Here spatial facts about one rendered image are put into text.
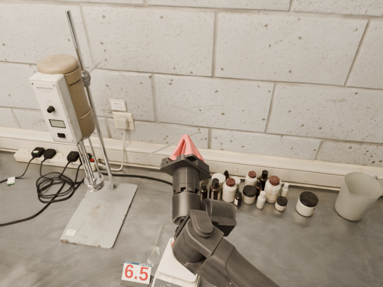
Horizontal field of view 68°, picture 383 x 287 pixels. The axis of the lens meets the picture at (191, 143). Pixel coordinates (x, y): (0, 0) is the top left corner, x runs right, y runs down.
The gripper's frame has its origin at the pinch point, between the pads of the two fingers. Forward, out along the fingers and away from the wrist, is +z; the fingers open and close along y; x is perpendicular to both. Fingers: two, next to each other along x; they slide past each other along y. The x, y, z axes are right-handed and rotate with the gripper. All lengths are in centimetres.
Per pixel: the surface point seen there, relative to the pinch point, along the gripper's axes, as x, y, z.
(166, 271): 27.1, -26.1, -22.1
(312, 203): -11, -65, 2
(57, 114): 29.5, 16.7, 11.0
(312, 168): -13, -69, 17
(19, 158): 98, -3, 32
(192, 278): 20.4, -30.2, -24.2
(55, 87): 23.1, 21.7, 13.0
